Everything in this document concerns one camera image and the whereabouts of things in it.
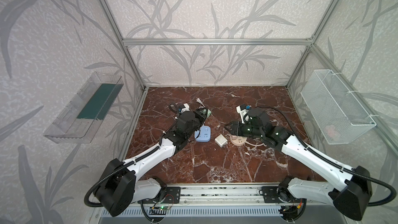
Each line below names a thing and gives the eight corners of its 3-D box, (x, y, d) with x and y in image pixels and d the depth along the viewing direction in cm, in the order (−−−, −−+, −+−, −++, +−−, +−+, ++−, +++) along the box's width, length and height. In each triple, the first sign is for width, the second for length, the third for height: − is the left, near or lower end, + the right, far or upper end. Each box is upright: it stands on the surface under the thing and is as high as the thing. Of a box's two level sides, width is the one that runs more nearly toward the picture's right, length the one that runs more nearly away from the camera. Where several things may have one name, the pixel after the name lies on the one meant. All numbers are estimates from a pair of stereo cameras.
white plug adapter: (221, 148, 91) (221, 146, 89) (214, 141, 94) (214, 138, 92) (227, 143, 93) (228, 140, 91) (220, 135, 96) (220, 133, 94)
